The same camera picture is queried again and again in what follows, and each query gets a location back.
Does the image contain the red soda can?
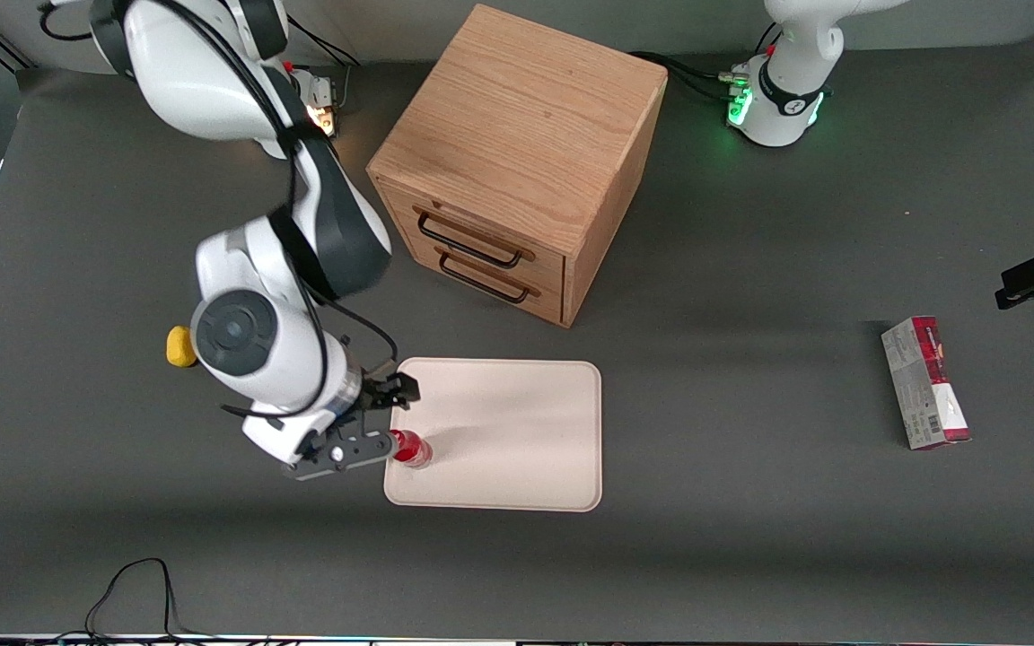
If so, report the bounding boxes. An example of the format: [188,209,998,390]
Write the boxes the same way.
[390,428,434,470]

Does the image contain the white rectangular tray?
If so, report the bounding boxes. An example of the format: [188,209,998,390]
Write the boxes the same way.
[383,357,603,513]

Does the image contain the red and grey carton box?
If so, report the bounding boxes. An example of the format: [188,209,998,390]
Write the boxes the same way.
[881,315,972,451]

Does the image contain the wooden drawer front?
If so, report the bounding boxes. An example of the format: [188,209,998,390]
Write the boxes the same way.
[381,184,569,292]
[394,235,567,326]

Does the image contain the yellow lemon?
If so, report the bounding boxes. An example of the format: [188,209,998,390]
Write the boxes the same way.
[165,325,199,369]

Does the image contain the wooden two-drawer cabinet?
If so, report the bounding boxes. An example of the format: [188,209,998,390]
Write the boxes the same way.
[366,3,669,329]

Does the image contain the black wire drawer handle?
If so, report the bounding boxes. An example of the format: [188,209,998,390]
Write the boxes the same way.
[436,247,542,305]
[414,206,537,270]

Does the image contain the thin black looped cable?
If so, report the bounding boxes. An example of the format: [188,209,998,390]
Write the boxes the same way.
[84,557,213,643]

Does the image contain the black right base cables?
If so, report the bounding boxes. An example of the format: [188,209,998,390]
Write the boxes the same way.
[288,18,364,68]

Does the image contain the black base cables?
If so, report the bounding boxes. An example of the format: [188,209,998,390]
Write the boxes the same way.
[629,49,747,101]
[288,18,364,68]

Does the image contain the black left base cables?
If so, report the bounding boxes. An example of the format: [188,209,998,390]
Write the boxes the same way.
[629,49,747,101]

